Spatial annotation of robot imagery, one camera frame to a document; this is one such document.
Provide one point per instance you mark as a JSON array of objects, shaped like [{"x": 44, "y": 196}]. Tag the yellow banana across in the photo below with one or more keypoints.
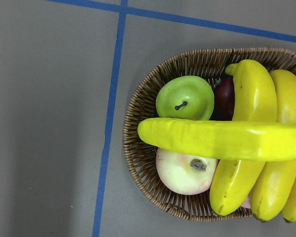
[{"x": 228, "y": 140}]

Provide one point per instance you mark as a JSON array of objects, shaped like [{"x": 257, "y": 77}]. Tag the brown wicker basket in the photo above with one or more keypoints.
[{"x": 140, "y": 157}]

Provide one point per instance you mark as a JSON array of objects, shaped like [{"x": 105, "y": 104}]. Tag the green pear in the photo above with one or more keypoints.
[{"x": 187, "y": 97}]

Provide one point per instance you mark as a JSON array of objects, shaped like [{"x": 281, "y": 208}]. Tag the pale pink peach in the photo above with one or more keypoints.
[{"x": 185, "y": 174}]

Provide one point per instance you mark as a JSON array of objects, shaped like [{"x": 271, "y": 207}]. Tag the dark red apple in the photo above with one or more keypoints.
[{"x": 224, "y": 100}]

